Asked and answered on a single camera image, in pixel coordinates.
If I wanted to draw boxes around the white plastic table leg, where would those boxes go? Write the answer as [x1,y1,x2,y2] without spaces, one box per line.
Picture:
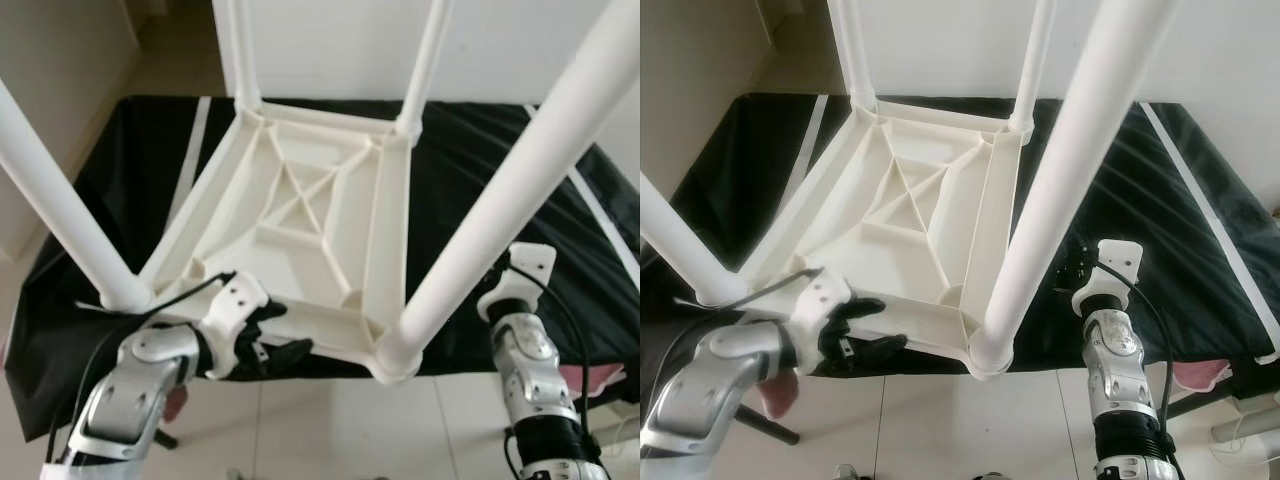
[0,78,157,314]
[211,0,264,117]
[827,0,880,113]
[640,173,753,308]
[1007,0,1060,138]
[373,0,641,383]
[394,0,457,138]
[966,0,1183,381]

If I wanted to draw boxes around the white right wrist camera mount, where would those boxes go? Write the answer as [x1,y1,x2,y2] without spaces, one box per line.
[477,242,558,323]
[1068,239,1144,318]

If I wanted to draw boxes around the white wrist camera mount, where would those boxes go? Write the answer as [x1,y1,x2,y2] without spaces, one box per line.
[477,242,558,323]
[788,267,863,378]
[198,271,271,382]
[1068,239,1144,318]

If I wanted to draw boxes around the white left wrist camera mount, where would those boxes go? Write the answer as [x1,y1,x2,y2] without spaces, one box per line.
[198,271,271,382]
[788,267,863,378]

